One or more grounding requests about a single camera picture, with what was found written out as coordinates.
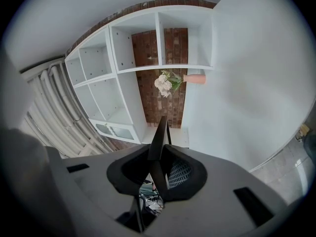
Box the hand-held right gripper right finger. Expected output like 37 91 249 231
145 144 297 237

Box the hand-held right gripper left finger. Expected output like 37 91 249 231
45 143 160 237

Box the white desk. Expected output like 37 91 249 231
181 0 312 173

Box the person's grey shirt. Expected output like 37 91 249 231
0 126 62 237

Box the white hutch shelf unit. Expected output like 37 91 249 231
64 5 216 149

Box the pink vase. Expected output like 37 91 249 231
183 74 206 85

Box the pale flower bouquet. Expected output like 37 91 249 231
154 69 184 98

